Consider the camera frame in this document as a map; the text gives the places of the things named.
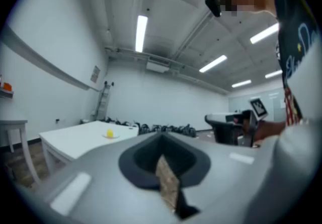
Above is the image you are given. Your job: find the ceiling light strip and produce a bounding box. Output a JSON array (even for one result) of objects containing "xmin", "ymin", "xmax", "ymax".
[
  {"xmin": 265, "ymin": 69, "xmax": 283, "ymax": 79},
  {"xmin": 250, "ymin": 22, "xmax": 280, "ymax": 45},
  {"xmin": 199, "ymin": 54, "xmax": 228, "ymax": 73},
  {"xmin": 135, "ymin": 15, "xmax": 148, "ymax": 53},
  {"xmin": 231, "ymin": 80, "xmax": 252, "ymax": 89}
]

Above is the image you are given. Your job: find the person's right forearm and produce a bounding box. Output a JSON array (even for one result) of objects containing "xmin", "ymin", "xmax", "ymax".
[{"xmin": 251, "ymin": 120, "xmax": 286, "ymax": 141}]

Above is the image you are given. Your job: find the grey shelf tray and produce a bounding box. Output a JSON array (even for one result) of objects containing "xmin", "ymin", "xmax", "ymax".
[{"xmin": 0, "ymin": 89, "xmax": 15, "ymax": 100}]

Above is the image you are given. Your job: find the row of black backpacks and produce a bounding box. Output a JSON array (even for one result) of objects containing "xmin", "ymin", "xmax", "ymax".
[{"xmin": 99, "ymin": 116, "xmax": 197, "ymax": 138}]

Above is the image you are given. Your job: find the ceiling cable duct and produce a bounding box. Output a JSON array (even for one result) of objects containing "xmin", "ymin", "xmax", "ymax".
[{"xmin": 105, "ymin": 46, "xmax": 230, "ymax": 95}]

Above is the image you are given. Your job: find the black head-mounted camera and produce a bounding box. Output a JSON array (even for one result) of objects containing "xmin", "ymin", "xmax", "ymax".
[{"xmin": 204, "ymin": 0, "xmax": 222, "ymax": 18}]

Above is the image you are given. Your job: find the ceiling air unit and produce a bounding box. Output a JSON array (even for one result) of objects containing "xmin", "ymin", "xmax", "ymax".
[{"xmin": 145, "ymin": 56, "xmax": 171, "ymax": 73}]

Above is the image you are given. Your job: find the wall poster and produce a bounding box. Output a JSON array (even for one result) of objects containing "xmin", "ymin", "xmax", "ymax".
[{"xmin": 90, "ymin": 65, "xmax": 101, "ymax": 84}]

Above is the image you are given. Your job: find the grey wall rail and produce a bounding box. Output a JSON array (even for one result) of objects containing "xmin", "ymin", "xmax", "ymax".
[{"xmin": 0, "ymin": 24, "xmax": 99, "ymax": 92}]

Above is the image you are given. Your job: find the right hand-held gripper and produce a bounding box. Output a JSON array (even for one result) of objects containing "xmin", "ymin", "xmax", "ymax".
[{"xmin": 205, "ymin": 96, "xmax": 269, "ymax": 147}]

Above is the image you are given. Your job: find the black printed t-shirt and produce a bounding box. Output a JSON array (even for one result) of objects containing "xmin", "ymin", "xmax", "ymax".
[{"xmin": 270, "ymin": 0, "xmax": 322, "ymax": 128}]

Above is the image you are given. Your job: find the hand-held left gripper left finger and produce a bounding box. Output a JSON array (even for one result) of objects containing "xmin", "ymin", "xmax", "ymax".
[{"xmin": 17, "ymin": 132, "xmax": 177, "ymax": 224}]

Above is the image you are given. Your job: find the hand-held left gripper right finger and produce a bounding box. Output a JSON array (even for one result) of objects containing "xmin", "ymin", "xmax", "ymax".
[{"xmin": 160, "ymin": 132, "xmax": 277, "ymax": 224}]

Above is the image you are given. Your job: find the folding ladder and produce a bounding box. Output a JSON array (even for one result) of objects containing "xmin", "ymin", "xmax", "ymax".
[{"xmin": 95, "ymin": 81, "xmax": 114, "ymax": 121}]

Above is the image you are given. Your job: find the white side table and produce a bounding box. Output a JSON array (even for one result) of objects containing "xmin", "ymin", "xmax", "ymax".
[{"xmin": 0, "ymin": 119, "xmax": 41, "ymax": 186}]

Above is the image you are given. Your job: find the white low table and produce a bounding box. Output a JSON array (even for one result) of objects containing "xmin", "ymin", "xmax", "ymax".
[{"xmin": 39, "ymin": 120, "xmax": 139, "ymax": 176}]

